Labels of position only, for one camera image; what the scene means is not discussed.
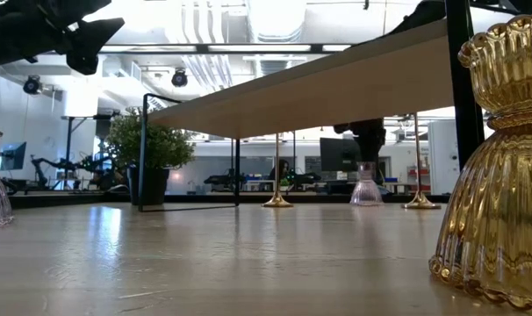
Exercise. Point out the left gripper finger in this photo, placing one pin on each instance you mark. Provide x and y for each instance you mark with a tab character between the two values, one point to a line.
73	9
88	48

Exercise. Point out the tall gold metal candlestick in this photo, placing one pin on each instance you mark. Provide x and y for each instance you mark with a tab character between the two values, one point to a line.
420	204
277	203

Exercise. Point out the amber ribbed glass candle holder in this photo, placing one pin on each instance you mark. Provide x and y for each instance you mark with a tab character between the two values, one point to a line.
498	197

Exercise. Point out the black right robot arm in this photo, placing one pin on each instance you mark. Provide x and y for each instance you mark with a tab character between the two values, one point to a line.
529	4

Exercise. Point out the black background robot arm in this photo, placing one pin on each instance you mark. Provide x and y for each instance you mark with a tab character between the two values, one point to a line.
222	179
95	164
305	177
40	169

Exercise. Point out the black computer monitor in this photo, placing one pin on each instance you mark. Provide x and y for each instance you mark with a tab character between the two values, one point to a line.
336	154

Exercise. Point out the wooden shelf black metal legs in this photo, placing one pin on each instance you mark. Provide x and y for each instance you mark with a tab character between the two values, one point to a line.
336	88

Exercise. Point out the black ceiling spotlight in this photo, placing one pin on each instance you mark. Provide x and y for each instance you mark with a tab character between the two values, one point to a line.
32	84
179	78

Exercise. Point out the black background desk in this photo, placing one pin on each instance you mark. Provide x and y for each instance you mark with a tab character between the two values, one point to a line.
336	186

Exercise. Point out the red storage rack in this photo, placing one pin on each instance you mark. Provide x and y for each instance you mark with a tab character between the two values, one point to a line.
425	173

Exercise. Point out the person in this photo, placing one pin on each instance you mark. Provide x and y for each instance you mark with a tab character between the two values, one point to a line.
283	169

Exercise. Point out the white cabinet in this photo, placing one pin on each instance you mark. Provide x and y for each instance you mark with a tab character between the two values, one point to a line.
441	158

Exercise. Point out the small green desk plant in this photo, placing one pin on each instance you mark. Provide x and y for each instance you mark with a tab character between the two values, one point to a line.
284	183

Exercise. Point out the white background desk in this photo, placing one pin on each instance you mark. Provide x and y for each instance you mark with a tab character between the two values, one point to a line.
259	184

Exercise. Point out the black T-shaped stand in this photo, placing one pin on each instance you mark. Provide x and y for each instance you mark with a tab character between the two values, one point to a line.
69	153

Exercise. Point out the green potted plant black pot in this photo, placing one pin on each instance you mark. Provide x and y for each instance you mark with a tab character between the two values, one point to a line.
160	145

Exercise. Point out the blue-lit computer monitor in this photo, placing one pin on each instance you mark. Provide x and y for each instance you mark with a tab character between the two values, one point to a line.
12	155

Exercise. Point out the black metal table frame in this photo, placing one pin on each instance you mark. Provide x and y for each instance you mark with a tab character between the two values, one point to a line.
314	198

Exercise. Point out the black overhead frame beam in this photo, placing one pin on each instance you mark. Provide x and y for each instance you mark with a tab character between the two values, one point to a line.
204	48

